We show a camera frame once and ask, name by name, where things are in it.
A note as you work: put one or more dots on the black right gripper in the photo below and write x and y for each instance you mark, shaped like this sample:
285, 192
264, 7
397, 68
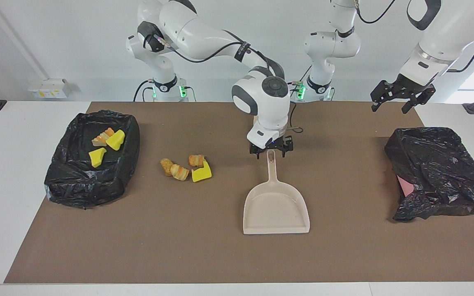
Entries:
274, 147

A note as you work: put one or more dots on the brown paper table mat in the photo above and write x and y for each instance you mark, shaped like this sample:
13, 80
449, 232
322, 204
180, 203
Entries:
237, 255

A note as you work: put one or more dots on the yellow wavy sponge piece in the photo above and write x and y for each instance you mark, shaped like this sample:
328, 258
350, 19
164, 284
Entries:
115, 140

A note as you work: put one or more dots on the crumpled black trash bag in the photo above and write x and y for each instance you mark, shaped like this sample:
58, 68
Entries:
447, 172

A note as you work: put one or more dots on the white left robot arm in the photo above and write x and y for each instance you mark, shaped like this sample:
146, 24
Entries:
438, 41

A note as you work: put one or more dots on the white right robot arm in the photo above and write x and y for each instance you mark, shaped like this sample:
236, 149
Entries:
204, 33

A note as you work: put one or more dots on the black bag lined rectangular bin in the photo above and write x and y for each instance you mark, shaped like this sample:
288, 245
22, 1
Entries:
76, 185

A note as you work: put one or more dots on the yellow notched sponge piece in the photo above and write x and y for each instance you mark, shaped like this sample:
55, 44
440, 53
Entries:
200, 174

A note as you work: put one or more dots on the brown toy bread roll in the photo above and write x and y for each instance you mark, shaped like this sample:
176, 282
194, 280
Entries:
166, 166

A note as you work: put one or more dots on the striped toy croissant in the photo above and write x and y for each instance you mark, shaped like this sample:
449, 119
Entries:
179, 172
196, 160
102, 139

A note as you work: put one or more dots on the yellow trapezoid sponge piece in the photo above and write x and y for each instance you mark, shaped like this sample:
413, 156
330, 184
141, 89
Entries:
97, 157

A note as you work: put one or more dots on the pink plastic bin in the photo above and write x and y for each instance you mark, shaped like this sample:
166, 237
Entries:
405, 187

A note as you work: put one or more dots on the beige plastic dustpan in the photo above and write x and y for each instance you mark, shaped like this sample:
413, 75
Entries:
276, 209

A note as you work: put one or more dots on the white wall socket box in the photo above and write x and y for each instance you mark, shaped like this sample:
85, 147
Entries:
49, 88

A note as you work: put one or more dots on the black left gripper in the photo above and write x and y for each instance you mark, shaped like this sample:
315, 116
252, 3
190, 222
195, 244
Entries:
403, 87

